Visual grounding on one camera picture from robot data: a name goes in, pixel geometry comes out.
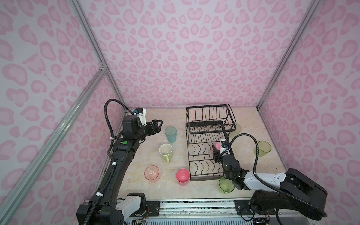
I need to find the frosted teal textured cup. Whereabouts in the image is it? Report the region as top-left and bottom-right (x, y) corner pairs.
(165, 126), (177, 143)

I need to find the light green ceramic mug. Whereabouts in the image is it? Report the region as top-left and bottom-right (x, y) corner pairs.
(159, 143), (173, 164)

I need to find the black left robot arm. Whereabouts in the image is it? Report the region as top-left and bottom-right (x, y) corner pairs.
(76, 115), (163, 225)

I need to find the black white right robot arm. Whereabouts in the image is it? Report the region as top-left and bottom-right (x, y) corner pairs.
(213, 147), (328, 221)

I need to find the bright green clear cup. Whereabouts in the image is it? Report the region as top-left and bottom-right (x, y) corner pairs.
(218, 177), (235, 194)

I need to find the frosted pale green textured cup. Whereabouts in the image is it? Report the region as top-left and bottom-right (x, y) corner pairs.
(228, 124), (242, 139)

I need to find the magenta pink plastic cup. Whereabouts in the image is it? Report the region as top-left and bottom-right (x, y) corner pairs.
(176, 168), (190, 186)

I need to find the clear pink plastic cup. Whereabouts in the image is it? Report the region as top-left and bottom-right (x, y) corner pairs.
(144, 165), (160, 182)

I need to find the clear green plastic cup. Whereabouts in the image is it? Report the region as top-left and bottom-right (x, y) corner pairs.
(257, 140), (272, 157)

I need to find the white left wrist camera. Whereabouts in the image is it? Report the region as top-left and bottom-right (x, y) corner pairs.
(134, 107), (147, 126)

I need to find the black wire dish rack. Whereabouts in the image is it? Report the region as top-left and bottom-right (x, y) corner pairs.
(185, 104), (237, 182)

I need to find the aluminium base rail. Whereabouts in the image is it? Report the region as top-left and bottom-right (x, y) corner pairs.
(125, 198), (321, 225)

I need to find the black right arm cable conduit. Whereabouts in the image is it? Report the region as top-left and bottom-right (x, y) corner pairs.
(229, 133), (328, 218)

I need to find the aluminium diagonal frame bar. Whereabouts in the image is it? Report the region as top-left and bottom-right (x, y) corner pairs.
(1, 67), (108, 225)

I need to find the aluminium corner frame post left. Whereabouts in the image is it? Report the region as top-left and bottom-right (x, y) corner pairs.
(68, 0), (124, 102)

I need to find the aluminium corner frame post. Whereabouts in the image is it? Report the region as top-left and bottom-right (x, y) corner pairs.
(256, 0), (322, 111)
(68, 0), (124, 102)

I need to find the aluminium corner frame post right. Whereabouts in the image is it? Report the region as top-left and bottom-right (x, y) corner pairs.
(256, 0), (322, 111)

